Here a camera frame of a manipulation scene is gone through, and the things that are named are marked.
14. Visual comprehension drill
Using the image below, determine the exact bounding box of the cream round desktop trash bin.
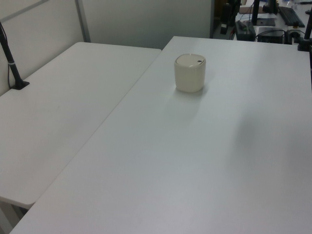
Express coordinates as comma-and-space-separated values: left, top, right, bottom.
174, 53, 208, 94

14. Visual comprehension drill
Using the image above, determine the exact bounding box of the white side table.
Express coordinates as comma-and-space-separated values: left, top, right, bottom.
0, 41, 162, 234

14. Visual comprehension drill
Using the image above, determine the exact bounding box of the black and green device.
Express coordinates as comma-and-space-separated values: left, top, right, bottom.
234, 20, 256, 41

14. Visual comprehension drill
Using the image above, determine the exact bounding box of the black electronics box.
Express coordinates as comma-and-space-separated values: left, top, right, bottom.
256, 26, 286, 44

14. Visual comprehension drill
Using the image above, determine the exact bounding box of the black monitor stand pole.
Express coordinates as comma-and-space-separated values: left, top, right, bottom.
252, 0, 261, 25

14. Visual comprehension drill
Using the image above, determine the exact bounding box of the black computer keyboard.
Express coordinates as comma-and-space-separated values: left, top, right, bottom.
277, 6, 306, 28

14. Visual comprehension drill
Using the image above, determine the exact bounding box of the grey metal partition post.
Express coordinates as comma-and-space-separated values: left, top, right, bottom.
75, 0, 92, 43

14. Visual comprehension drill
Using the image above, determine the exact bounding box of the black camera pole with base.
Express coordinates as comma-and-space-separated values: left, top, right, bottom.
0, 20, 31, 90

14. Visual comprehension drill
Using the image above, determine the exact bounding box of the black clamp-mounted camera pole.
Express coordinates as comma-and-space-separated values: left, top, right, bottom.
296, 0, 312, 52

